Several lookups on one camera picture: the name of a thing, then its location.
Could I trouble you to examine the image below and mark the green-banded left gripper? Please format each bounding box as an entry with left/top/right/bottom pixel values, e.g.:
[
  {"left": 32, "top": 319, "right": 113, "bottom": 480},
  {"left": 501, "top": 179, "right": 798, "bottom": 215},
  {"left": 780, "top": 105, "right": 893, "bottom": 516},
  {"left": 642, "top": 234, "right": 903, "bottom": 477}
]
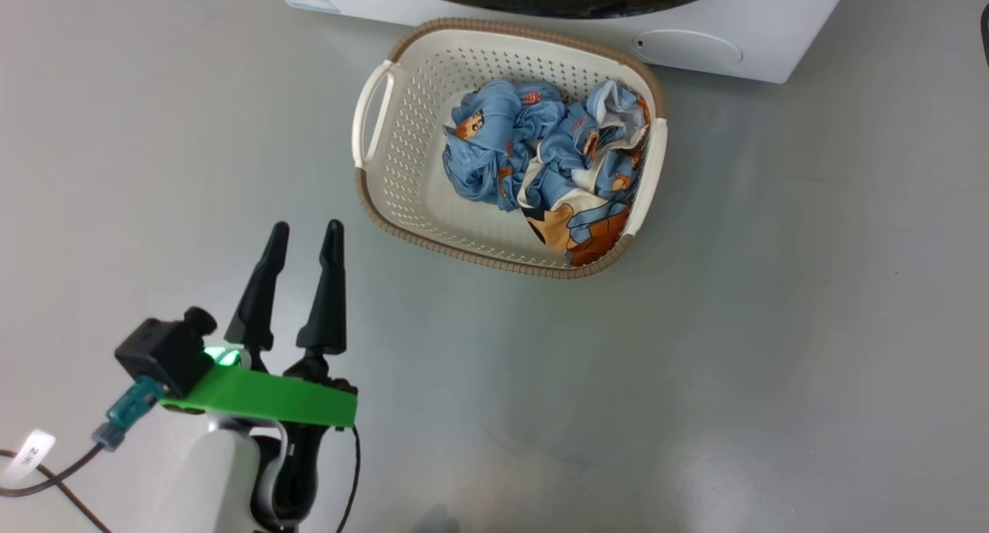
[{"left": 160, "top": 219, "right": 359, "bottom": 530}]

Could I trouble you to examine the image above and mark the blue bear-print garment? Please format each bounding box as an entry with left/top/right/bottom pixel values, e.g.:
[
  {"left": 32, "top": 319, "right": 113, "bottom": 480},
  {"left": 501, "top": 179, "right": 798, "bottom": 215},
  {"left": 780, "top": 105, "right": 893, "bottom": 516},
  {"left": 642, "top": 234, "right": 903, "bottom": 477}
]
[{"left": 442, "top": 80, "right": 570, "bottom": 212}]

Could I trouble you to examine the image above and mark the blue orange white bear garment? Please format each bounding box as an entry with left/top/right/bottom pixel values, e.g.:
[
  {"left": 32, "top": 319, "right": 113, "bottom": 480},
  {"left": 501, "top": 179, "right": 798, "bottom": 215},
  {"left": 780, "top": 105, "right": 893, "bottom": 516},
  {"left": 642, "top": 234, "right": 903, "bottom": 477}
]
[{"left": 516, "top": 80, "right": 652, "bottom": 268}]

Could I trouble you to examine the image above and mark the cream perforated laundry basket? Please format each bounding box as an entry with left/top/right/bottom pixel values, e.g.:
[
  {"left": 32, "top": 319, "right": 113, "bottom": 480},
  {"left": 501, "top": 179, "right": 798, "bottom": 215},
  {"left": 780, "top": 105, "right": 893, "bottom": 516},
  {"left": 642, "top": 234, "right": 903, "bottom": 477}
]
[{"left": 352, "top": 18, "right": 668, "bottom": 280}]

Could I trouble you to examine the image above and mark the white washing machine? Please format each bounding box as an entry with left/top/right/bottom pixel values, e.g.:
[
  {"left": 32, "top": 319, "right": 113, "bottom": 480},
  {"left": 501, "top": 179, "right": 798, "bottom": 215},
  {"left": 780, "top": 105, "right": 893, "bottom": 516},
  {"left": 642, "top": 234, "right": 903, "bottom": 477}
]
[{"left": 259, "top": 0, "right": 855, "bottom": 85}]

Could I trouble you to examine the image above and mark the round white filter cover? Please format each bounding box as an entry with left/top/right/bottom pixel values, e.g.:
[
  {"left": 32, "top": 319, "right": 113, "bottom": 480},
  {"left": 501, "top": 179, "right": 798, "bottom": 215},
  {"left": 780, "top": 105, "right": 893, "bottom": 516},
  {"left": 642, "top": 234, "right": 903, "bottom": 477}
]
[{"left": 633, "top": 29, "right": 744, "bottom": 67}]

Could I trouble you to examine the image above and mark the teal-plug left camera cable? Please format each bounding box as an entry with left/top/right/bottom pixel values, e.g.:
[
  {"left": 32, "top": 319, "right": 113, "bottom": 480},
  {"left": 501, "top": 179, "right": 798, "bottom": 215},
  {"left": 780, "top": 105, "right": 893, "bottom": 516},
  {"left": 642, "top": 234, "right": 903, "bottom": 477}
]
[{"left": 0, "top": 376, "right": 165, "bottom": 497}]

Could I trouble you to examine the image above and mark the white cable tag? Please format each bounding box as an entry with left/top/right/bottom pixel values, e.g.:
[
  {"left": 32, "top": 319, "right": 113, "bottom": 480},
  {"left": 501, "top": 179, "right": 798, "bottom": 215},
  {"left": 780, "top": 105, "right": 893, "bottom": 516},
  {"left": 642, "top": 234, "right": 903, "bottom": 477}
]
[{"left": 11, "top": 429, "right": 57, "bottom": 473}]

